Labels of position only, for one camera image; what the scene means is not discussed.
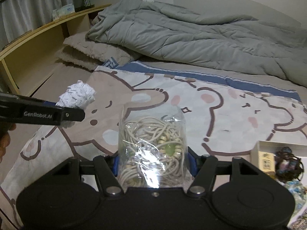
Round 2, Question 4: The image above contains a clear bag of cord necklace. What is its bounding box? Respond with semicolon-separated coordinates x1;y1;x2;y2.
117;104;189;190

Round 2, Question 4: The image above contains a white crochet scrunchie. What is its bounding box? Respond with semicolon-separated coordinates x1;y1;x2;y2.
54;80;97;129

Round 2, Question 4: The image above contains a blue floral brocade pouch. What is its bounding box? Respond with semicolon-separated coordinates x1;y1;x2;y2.
284;180;306;215

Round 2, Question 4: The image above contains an operator hand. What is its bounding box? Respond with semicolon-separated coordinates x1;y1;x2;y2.
0;132;10;163

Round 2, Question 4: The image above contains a yellow wooden bed shelf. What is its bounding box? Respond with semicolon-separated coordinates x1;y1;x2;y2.
1;4;110;96

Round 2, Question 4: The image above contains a yellow tissue packet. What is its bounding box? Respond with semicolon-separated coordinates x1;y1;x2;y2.
258;151;275;173

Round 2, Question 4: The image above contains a cartoon bear print blanket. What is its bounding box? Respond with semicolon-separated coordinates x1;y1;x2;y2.
1;62;306;229

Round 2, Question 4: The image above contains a beige fluffy pillow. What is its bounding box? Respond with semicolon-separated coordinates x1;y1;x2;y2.
56;32;140;72

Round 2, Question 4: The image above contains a grey curtain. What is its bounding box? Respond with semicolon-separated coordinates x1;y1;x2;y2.
1;0;73;48

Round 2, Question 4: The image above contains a tissue box on shelf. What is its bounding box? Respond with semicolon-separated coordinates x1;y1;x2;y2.
52;4;75;21

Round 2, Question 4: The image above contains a white cardboard box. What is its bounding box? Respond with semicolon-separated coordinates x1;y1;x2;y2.
250;141;306;229

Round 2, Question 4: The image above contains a grey green duvet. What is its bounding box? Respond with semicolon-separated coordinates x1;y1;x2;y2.
86;0;306;86

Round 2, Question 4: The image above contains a dark multicolour hair tie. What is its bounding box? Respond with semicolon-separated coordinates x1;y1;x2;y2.
273;146;305;181

